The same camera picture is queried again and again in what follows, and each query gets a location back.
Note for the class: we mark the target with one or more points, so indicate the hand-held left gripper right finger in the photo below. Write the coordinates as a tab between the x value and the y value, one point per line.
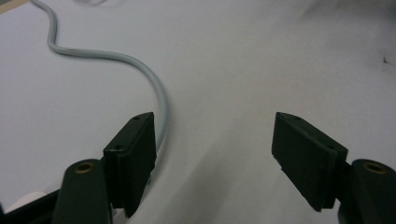
308	165

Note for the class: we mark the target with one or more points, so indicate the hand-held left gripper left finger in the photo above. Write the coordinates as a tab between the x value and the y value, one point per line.
132	165

